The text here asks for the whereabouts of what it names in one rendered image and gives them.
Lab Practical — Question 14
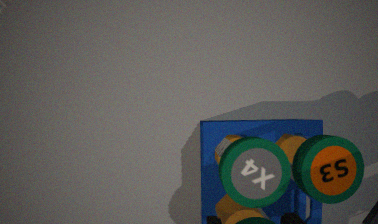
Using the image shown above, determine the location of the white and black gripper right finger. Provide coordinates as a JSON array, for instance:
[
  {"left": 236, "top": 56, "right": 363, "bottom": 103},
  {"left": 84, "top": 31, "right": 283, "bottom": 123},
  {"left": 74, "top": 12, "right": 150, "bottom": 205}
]
[{"left": 281, "top": 212, "right": 307, "bottom": 224}]

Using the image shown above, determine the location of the blue tube rack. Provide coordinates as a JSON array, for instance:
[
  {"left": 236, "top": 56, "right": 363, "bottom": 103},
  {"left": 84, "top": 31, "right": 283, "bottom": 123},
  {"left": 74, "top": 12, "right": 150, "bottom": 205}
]
[{"left": 200, "top": 119, "right": 323, "bottom": 224}]

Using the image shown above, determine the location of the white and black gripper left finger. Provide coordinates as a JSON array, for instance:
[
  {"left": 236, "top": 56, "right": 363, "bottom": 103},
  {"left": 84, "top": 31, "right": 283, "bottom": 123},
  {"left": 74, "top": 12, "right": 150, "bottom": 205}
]
[{"left": 207, "top": 216, "right": 222, "bottom": 224}]

